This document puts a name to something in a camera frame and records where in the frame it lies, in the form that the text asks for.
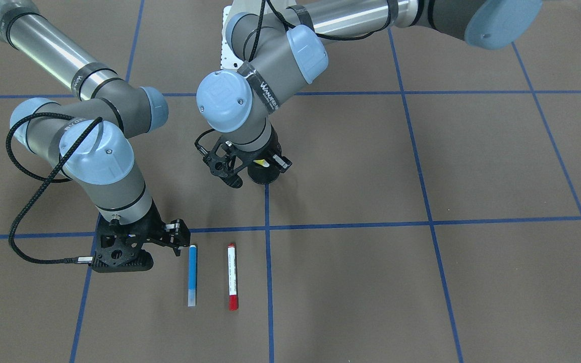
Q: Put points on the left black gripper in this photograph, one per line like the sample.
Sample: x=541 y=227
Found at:
x=262 y=172

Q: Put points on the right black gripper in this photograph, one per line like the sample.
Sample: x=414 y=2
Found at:
x=155 y=225

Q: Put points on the white red-capped marker pen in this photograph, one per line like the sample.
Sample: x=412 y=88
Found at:
x=233 y=299

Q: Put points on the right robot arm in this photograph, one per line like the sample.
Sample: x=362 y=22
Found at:
x=87 y=143

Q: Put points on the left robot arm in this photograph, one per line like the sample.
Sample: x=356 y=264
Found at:
x=280 y=50

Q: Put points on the blue marker pen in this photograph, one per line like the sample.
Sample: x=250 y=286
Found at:
x=192 y=275

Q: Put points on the yellow marker pen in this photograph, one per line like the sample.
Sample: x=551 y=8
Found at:
x=262 y=162

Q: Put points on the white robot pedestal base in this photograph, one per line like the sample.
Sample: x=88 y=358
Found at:
x=228 y=60

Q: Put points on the black mesh pen cup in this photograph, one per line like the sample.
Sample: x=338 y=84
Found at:
x=262 y=175

